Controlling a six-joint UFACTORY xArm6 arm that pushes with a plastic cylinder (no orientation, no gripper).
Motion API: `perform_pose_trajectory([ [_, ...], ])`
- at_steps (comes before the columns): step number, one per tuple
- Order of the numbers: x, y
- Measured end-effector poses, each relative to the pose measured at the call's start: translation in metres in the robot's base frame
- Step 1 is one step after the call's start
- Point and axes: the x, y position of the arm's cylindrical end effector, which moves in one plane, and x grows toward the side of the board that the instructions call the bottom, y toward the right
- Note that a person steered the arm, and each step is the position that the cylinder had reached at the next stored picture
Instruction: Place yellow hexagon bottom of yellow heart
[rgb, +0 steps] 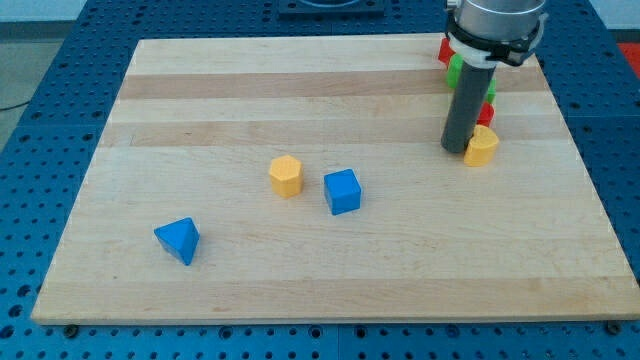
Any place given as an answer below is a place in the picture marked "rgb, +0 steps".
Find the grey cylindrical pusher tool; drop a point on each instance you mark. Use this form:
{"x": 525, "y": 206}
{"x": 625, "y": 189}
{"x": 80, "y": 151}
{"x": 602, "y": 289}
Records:
{"x": 468, "y": 98}

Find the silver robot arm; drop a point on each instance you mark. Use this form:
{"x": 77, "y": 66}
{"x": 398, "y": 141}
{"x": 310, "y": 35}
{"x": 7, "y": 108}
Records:
{"x": 485, "y": 33}

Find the red block near heart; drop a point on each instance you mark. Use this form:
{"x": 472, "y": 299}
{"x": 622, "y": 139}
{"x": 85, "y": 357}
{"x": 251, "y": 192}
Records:
{"x": 486, "y": 114}

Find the yellow heart block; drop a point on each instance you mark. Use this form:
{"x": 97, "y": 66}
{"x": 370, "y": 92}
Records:
{"x": 481, "y": 147}

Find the yellow hexagon block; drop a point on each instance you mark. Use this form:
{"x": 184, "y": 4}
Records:
{"x": 286, "y": 176}

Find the green block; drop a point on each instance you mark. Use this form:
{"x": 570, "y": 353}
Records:
{"x": 454, "y": 70}

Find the red block at top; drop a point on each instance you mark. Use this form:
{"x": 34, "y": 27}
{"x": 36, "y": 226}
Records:
{"x": 445, "y": 52}

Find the blue cube block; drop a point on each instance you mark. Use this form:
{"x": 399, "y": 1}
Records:
{"x": 342, "y": 191}

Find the wooden board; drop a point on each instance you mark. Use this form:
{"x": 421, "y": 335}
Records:
{"x": 303, "y": 180}

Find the blue triangle block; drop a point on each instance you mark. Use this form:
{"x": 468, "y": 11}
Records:
{"x": 180, "y": 239}

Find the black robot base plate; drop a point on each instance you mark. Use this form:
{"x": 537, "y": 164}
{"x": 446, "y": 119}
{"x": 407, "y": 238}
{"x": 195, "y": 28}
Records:
{"x": 296, "y": 8}

